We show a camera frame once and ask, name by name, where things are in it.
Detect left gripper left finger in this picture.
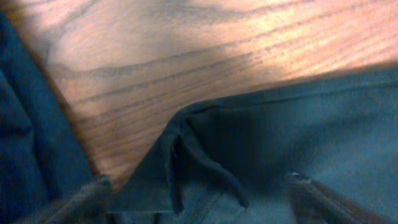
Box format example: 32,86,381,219
18,175,112,224

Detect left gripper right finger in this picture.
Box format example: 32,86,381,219
285,172,386,224

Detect black t-shirt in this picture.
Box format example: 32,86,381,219
107,67,397,223

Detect navy folded t-shirt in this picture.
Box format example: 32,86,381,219
1,14,93,223

